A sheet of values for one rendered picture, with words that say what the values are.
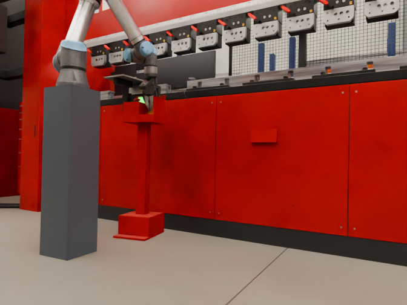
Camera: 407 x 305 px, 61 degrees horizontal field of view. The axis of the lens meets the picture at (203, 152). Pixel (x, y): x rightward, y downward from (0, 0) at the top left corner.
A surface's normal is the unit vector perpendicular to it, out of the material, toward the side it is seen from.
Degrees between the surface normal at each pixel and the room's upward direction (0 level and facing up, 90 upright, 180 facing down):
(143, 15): 90
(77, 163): 90
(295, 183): 90
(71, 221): 90
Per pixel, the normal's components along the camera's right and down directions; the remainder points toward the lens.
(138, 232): -0.31, -0.02
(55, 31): 0.85, 0.01
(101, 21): -0.52, -0.02
